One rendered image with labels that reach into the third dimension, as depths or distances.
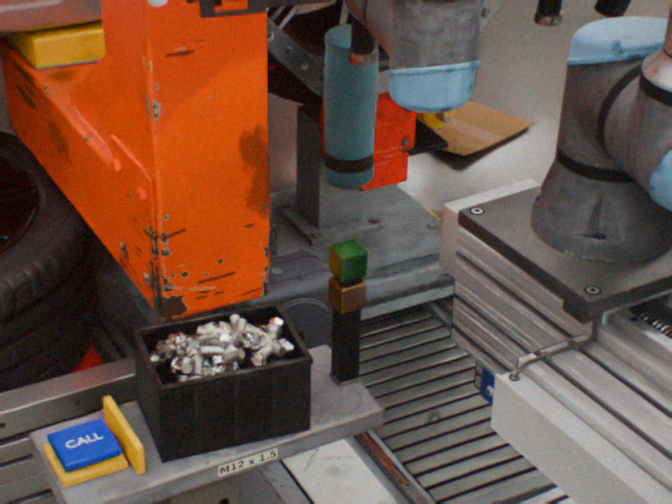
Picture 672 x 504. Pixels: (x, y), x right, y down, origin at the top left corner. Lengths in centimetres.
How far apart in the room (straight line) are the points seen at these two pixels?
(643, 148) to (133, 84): 71
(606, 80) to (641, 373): 30
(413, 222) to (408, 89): 155
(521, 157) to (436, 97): 234
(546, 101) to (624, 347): 241
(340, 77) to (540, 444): 95
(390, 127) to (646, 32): 106
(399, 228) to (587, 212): 127
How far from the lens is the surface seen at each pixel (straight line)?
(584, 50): 140
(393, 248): 263
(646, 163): 130
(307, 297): 216
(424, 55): 115
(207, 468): 173
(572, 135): 143
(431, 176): 337
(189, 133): 174
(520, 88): 388
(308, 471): 230
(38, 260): 206
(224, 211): 181
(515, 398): 141
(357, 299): 178
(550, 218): 147
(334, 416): 180
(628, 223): 145
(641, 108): 130
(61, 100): 212
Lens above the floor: 156
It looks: 31 degrees down
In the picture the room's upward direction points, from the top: 1 degrees clockwise
